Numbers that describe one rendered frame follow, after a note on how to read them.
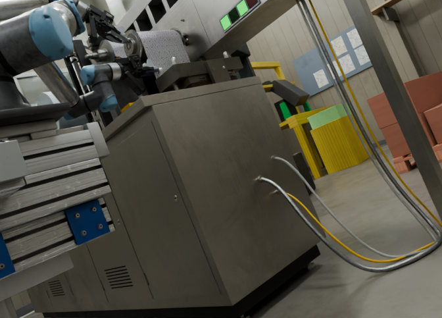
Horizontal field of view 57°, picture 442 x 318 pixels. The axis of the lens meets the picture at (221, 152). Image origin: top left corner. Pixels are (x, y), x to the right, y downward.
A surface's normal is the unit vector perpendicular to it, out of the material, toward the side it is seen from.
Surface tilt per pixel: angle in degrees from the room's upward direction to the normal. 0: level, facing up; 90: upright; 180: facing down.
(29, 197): 90
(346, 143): 90
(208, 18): 90
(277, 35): 90
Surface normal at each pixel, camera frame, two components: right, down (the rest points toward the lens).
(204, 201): 0.61, -0.30
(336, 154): -0.58, 0.18
